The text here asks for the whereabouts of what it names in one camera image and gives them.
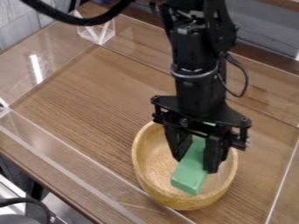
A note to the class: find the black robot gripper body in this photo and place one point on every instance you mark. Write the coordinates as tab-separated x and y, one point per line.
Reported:
198	103

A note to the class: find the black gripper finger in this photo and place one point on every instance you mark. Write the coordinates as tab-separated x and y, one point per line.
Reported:
215	153
178	141

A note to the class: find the green rectangular block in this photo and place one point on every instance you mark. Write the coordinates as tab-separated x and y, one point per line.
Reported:
189	174

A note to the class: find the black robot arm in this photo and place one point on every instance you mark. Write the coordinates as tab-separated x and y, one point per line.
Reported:
201	35

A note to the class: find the brown wooden bowl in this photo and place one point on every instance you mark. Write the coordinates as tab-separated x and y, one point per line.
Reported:
153	166

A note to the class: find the clear acrylic tray enclosure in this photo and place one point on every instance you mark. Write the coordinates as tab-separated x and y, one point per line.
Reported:
77	101

